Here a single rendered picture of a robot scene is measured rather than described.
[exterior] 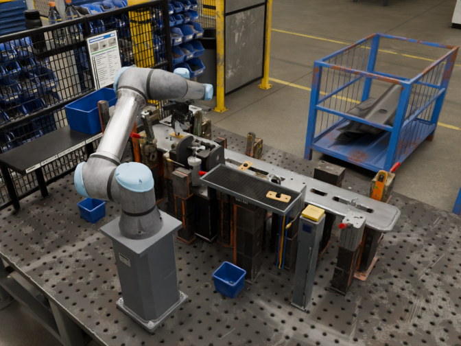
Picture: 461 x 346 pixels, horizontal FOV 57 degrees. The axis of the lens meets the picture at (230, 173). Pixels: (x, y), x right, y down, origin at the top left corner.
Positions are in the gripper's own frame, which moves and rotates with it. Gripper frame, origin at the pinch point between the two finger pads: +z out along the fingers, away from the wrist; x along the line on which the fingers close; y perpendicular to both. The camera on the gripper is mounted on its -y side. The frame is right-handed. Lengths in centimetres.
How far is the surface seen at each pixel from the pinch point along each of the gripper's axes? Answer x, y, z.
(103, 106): -22.2, -30.3, -12.5
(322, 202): -11, 88, -7
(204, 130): 13.3, 8.2, 1.7
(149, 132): -20.9, 0.4, -8.8
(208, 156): -31, 42, -19
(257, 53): 292, -122, 66
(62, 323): -89, 8, 60
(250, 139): 7.6, 40.3, -9.2
